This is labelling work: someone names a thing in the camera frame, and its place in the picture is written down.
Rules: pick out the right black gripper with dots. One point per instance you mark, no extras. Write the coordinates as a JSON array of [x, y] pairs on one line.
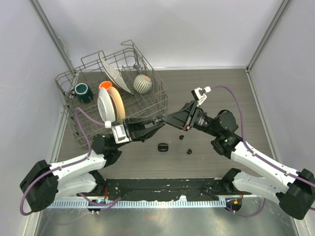
[[184, 118]]

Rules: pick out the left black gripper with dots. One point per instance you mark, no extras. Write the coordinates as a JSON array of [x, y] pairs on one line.
[[136, 131]]

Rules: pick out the dusty black oval case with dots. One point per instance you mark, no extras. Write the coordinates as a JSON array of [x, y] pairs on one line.
[[156, 120]]

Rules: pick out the glossy black charging case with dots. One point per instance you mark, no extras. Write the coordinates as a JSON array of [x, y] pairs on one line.
[[163, 147]]

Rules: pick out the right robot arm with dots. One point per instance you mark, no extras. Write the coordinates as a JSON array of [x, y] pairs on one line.
[[292, 190]]

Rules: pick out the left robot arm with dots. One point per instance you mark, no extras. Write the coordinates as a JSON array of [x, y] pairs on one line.
[[47, 182]]

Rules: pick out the beige round plate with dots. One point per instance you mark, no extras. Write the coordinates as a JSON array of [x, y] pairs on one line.
[[118, 104]]

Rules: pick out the white round plate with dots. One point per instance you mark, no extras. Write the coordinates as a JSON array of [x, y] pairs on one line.
[[105, 106]]

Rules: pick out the striped ceramic bowl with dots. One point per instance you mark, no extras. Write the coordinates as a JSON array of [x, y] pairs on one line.
[[142, 84]]

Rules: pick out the orange cup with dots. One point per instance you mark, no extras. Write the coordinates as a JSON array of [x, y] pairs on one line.
[[105, 84]]

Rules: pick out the grey tilted plate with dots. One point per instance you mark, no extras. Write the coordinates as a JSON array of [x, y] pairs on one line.
[[114, 75]]

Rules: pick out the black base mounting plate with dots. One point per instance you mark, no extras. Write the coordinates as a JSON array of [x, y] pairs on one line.
[[166, 189]]

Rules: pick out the dark green mug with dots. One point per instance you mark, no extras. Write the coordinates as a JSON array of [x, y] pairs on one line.
[[83, 92]]

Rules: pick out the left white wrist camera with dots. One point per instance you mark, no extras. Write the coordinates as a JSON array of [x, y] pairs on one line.
[[118, 132]]

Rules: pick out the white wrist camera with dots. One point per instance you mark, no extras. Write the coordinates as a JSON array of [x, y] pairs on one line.
[[118, 132], [200, 94]]

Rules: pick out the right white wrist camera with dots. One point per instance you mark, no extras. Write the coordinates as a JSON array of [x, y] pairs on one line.
[[200, 94]]

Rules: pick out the grey wire dish rack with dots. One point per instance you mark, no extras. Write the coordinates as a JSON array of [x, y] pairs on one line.
[[130, 63]]

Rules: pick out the white slotted cable duct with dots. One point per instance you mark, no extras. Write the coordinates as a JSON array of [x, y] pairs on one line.
[[181, 203]]

